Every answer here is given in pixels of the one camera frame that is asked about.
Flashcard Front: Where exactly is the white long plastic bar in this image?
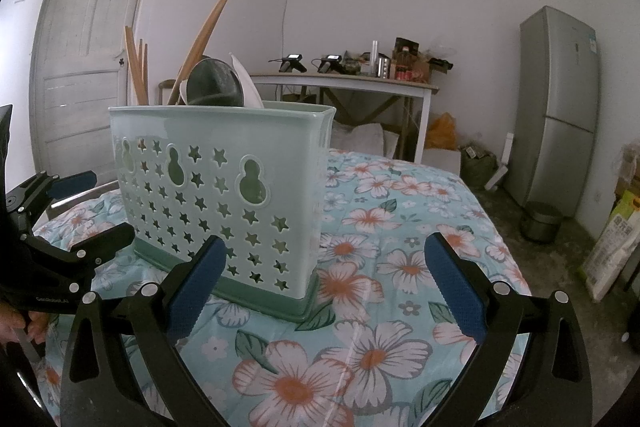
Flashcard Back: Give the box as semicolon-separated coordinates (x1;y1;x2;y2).
487;132;516;192

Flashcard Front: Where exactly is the grey refrigerator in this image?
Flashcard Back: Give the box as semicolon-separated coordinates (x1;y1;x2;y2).
502;5;602;220

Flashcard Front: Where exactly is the floral blanket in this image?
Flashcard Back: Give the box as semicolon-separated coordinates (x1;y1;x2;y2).
32;147;533;427

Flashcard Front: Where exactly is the dark green bag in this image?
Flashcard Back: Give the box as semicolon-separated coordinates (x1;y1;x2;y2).
459;143;501;188

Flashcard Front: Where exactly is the yellow white sack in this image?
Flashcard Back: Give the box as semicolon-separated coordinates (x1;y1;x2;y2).
579;191;640;304

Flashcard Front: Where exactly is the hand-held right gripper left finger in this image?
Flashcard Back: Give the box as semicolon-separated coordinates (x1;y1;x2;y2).
59;235;228;427

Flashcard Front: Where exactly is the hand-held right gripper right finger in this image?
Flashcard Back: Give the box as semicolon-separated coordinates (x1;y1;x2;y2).
423;232;596;427

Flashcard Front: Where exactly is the white pillow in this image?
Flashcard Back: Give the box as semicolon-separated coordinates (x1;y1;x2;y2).
331;121;401;160

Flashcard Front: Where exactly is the green plastic utensil basket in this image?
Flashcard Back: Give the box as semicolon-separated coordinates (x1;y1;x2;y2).
108;103;337;323

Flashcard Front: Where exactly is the person's left hand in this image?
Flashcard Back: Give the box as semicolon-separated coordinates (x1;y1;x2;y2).
0;299;50;343

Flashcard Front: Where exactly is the orange plastic bag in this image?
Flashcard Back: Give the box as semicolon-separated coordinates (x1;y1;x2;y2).
425;113;458;151

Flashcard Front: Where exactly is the large steel ladle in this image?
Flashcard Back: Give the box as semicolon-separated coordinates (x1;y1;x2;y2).
186;57;244;108

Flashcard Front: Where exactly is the white cardboard box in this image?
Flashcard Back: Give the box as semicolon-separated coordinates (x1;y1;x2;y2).
424;147;463;174

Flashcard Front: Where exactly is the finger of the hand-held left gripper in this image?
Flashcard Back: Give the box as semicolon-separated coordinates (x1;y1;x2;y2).
74;222;136;270
5;170;97;233

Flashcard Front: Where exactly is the white door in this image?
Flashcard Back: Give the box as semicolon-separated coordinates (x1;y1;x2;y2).
30;0;158;195

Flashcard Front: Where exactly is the white table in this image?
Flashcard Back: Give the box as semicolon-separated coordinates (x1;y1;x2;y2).
247;72;441;165

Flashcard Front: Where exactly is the red labelled bottle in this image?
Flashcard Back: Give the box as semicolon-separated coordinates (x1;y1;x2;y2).
391;47;417;82

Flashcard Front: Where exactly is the dark round trash bin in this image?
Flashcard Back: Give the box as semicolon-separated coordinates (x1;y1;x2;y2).
520;201;564;243

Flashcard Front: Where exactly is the bundle of wooden chopsticks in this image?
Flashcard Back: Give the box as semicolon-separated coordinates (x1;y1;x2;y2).
124;0;239;106

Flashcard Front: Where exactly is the black handheld device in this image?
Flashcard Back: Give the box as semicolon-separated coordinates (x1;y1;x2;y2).
269;53;307;75
311;53;347;75

